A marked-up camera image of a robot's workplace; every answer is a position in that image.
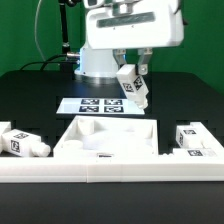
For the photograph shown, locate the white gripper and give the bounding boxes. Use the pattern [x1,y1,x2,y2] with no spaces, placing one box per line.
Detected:
[84,0,184,75]

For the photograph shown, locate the white square tabletop tray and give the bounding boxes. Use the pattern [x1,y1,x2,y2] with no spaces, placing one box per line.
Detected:
[54,116,158,158]

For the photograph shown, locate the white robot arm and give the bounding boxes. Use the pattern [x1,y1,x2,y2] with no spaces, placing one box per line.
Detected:
[76,0,184,78]

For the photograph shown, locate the white U-shaped fence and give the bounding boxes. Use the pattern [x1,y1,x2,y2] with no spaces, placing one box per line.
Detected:
[0,122,224,183]

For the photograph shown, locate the black camera pole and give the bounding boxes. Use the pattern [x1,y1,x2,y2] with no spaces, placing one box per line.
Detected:
[58,0,75,73]

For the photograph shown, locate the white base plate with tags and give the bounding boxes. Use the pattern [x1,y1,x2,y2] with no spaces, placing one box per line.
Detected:
[57,98,144,115]

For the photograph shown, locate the black cables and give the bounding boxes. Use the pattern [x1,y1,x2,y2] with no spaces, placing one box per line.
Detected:
[19,53,81,72]

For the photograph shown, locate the white thin cable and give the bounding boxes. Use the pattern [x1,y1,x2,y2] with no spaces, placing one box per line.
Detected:
[34,0,48,63]

